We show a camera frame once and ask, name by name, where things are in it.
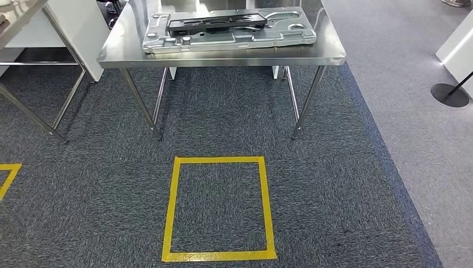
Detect black plastic frame part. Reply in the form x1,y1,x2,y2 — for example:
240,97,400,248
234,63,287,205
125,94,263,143
166,13,268,34

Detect stainless steel workbench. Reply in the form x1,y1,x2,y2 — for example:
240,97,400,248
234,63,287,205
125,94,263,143
96,0,347,141

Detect stamped sheet metal panel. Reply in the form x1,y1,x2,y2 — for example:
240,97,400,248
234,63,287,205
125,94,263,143
142,6,317,55

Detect black round stool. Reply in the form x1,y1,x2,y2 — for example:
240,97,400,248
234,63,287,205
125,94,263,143
98,0,123,28

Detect white cabinet panel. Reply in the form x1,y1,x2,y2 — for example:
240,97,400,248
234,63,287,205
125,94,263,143
5,0,110,83

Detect black round stand base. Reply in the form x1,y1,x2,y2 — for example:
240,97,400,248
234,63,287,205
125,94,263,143
430,70,473,108

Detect white display panel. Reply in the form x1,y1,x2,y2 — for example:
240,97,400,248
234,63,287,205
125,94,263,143
435,9,473,99

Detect stainless steel table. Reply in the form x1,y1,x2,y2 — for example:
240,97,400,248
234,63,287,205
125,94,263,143
0,0,88,144

